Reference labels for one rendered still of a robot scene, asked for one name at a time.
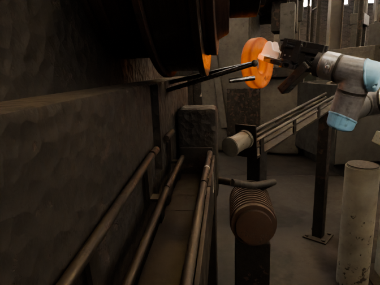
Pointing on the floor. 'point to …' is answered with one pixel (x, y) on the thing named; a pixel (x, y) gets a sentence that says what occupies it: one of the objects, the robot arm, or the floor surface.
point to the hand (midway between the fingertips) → (258, 56)
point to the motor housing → (251, 234)
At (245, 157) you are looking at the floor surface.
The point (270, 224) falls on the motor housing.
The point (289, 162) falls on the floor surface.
